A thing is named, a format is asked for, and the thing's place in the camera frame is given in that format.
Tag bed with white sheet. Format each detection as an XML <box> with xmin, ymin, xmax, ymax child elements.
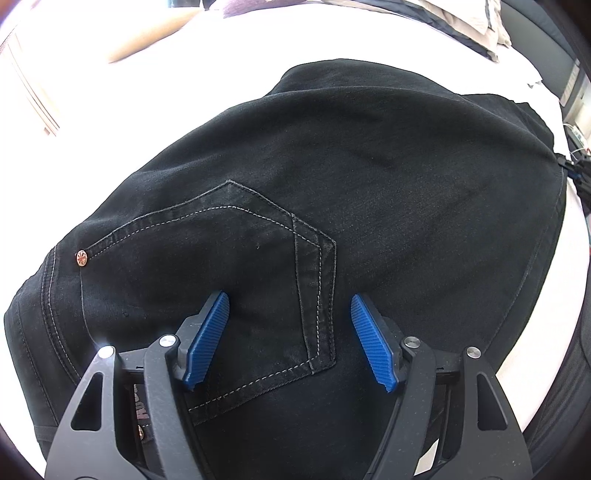
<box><xmin>0</xmin><ymin>0</ymin><xmax>591</xmax><ymax>467</ymax></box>

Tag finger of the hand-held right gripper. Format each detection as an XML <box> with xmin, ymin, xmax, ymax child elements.
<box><xmin>556</xmin><ymin>154</ymin><xmax>591</xmax><ymax>204</ymax></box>

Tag grey bedside table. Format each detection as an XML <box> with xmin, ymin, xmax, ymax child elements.
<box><xmin>560</xmin><ymin>59</ymin><xmax>586</xmax><ymax>121</ymax></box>

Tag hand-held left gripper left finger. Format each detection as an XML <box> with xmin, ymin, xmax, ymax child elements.
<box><xmin>44</xmin><ymin>291</ymin><xmax>232</xmax><ymax>480</ymax></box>

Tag yellow pillow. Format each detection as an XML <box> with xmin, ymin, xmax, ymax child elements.
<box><xmin>107</xmin><ymin>7</ymin><xmax>197</xmax><ymax>64</ymax></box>

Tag white cable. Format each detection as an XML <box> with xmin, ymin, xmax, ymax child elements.
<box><xmin>564</xmin><ymin>122</ymin><xmax>591</xmax><ymax>157</ymax></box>

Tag beige and grey folded quilt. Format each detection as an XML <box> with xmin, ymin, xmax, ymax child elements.
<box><xmin>406</xmin><ymin>0</ymin><xmax>513</xmax><ymax>63</ymax></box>

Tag black denim pants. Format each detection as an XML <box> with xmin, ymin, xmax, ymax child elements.
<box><xmin>4</xmin><ymin>58</ymin><xmax>568</xmax><ymax>480</ymax></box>

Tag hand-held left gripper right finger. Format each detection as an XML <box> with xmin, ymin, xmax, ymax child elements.
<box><xmin>351</xmin><ymin>293</ymin><xmax>534</xmax><ymax>480</ymax></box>

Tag dark grey bed headboard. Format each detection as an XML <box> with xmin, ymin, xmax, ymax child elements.
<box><xmin>501</xmin><ymin>0</ymin><xmax>580</xmax><ymax>93</ymax></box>

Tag purple patterned pillow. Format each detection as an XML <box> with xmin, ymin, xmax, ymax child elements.
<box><xmin>203</xmin><ymin>0</ymin><xmax>298</xmax><ymax>16</ymax></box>

